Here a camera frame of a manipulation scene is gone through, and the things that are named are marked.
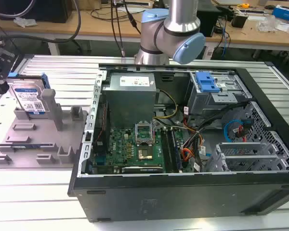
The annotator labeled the hard disk in blue carrier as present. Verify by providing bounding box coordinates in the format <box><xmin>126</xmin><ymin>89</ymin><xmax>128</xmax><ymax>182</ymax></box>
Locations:
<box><xmin>6</xmin><ymin>72</ymin><xmax>50</xmax><ymax>114</ymax></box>

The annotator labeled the blue disk bay latch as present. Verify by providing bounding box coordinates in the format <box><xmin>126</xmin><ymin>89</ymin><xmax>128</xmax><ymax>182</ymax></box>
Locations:
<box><xmin>195</xmin><ymin>71</ymin><xmax>221</xmax><ymax>93</ymax></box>

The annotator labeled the metal disk bay cage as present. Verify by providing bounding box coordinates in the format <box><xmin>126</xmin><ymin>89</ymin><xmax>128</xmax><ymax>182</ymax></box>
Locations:
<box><xmin>184</xmin><ymin>71</ymin><xmax>253</xmax><ymax>116</ymax></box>

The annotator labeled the clear plastic bag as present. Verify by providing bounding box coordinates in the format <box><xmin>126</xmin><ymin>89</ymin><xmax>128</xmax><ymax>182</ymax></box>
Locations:
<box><xmin>13</xmin><ymin>16</ymin><xmax>38</xmax><ymax>27</ymax></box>

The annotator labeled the large black box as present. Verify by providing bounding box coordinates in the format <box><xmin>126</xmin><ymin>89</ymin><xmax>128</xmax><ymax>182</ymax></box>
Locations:
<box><xmin>0</xmin><ymin>0</ymin><xmax>73</xmax><ymax>24</ymax></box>

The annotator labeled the grey parts rack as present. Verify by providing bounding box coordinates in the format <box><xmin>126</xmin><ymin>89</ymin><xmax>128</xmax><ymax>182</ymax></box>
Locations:
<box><xmin>0</xmin><ymin>88</ymin><xmax>90</xmax><ymax>169</ymax></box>

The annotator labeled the grey power supply unit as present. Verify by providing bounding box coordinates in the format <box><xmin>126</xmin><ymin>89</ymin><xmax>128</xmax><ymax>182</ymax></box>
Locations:
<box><xmin>102</xmin><ymin>72</ymin><xmax>158</xmax><ymax>124</ymax></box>

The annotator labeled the green motherboard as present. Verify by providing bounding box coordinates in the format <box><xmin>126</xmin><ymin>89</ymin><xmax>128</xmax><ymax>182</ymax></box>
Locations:
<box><xmin>91</xmin><ymin>125</ymin><xmax>184</xmax><ymax>174</ymax></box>

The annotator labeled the metal socket cover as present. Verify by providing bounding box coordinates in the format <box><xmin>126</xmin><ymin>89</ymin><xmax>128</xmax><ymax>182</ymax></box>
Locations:
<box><xmin>134</xmin><ymin>121</ymin><xmax>155</xmax><ymax>146</ymax></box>

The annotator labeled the CPU socket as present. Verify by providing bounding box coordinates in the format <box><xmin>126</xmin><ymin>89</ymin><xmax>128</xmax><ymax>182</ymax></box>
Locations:
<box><xmin>136</xmin><ymin>147</ymin><xmax>156</xmax><ymax>161</ymax></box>

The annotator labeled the black graphics card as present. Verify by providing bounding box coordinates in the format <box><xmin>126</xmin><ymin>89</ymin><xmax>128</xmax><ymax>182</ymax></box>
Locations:
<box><xmin>121</xmin><ymin>166</ymin><xmax>164</xmax><ymax>174</ymax></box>

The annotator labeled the black RAM slot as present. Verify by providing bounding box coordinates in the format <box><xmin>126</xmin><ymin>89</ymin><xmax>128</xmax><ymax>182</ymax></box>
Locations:
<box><xmin>160</xmin><ymin>127</ymin><xmax>179</xmax><ymax>173</ymax></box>

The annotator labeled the black open PC case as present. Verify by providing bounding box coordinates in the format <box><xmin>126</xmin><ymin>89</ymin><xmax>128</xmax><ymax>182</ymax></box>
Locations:
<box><xmin>67</xmin><ymin>61</ymin><xmax>289</xmax><ymax>223</ymax></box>

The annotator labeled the black computer tower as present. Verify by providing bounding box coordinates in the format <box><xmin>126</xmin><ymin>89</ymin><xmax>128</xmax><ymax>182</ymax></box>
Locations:
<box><xmin>197</xmin><ymin>4</ymin><xmax>223</xmax><ymax>38</ymax></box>

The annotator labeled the small black device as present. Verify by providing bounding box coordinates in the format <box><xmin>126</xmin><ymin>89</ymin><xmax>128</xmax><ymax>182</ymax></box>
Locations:
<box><xmin>231</xmin><ymin>11</ymin><xmax>249</xmax><ymax>28</ymax></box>

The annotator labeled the wooden desk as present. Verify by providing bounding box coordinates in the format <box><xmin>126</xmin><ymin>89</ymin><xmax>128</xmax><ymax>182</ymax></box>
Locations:
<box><xmin>0</xmin><ymin>0</ymin><xmax>289</xmax><ymax>52</ymax></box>

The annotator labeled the blue cardboard box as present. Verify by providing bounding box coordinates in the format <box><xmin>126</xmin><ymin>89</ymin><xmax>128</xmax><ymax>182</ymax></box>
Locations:
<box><xmin>271</xmin><ymin>4</ymin><xmax>289</xmax><ymax>24</ymax></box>

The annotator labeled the grey hose cable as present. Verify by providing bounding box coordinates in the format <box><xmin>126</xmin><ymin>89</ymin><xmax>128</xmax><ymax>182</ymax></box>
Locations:
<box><xmin>0</xmin><ymin>0</ymin><xmax>82</xmax><ymax>44</ymax></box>

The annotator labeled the thin black hanging cable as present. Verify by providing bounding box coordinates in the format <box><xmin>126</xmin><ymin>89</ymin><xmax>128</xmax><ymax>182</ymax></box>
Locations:
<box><xmin>110</xmin><ymin>0</ymin><xmax>126</xmax><ymax>57</ymax></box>

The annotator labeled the yellow and black wire bundle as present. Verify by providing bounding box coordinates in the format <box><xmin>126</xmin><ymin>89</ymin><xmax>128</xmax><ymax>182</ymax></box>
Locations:
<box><xmin>153</xmin><ymin>90</ymin><xmax>179</xmax><ymax>120</ymax></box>

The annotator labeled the orange wire bundle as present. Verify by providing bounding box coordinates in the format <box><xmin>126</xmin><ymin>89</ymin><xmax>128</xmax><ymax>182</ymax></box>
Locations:
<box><xmin>181</xmin><ymin>133</ymin><xmax>204</xmax><ymax>167</ymax></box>

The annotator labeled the thick black cable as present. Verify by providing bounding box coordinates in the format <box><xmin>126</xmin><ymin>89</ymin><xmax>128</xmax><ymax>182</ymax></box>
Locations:
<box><xmin>195</xmin><ymin>100</ymin><xmax>251</xmax><ymax>136</ymax></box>

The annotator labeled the blue hanging cable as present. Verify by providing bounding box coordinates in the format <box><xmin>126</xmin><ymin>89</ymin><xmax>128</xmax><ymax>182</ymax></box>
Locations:
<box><xmin>216</xmin><ymin>14</ymin><xmax>232</xmax><ymax>58</ymax></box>

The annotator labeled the blue data wire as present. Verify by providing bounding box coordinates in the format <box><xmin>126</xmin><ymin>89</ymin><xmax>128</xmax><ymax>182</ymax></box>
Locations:
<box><xmin>222</xmin><ymin>117</ymin><xmax>247</xmax><ymax>143</ymax></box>

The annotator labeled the red data wire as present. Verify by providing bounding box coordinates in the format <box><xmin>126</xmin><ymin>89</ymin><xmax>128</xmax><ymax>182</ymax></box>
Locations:
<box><xmin>240</xmin><ymin>117</ymin><xmax>253</xmax><ymax>143</ymax></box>

